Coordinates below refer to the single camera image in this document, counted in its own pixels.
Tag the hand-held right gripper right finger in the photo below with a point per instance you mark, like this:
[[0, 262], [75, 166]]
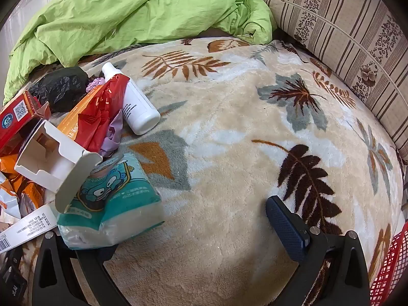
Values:
[[287, 226]]

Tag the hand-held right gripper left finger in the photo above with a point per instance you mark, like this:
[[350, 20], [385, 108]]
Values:
[[95, 271]]

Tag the teal tissue pack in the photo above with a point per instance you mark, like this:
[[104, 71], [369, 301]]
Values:
[[127, 204]]

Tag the red plastic basket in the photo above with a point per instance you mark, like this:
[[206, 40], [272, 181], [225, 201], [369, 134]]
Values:
[[392, 271]]

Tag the orange packet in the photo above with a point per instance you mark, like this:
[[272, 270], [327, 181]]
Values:
[[70, 121]]

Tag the white plastic bottle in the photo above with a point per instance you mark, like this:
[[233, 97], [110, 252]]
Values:
[[140, 111]]

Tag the pink hair scrunchie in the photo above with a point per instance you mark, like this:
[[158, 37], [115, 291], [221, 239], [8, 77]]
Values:
[[94, 84]]

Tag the black plastic bag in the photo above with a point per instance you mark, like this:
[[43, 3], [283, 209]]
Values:
[[60, 87]]

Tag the white barcode paper box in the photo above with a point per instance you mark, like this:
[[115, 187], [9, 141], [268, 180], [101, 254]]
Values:
[[28, 229]]

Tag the black rectangular object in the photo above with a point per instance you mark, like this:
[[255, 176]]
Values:
[[12, 271]]

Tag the leaf print beige blanket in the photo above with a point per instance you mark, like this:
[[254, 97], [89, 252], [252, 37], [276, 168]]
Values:
[[223, 165]]

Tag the crumpled orange wrapper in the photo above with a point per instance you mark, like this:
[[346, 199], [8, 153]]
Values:
[[28, 194]]

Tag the white open cardboard box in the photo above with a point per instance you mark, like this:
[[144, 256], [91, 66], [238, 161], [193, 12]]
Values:
[[67, 156]]

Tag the purple plastic bag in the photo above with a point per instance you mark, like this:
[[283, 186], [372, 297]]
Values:
[[111, 134]]

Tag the red plastic bag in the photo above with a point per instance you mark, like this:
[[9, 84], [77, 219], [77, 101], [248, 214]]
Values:
[[98, 114]]

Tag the red cardboard box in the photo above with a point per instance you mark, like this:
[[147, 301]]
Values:
[[12, 127]]

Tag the striped floral cushion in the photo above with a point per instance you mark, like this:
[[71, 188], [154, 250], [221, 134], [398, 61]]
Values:
[[344, 28]]

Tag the green quilt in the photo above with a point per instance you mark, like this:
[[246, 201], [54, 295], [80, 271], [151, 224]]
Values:
[[111, 22]]

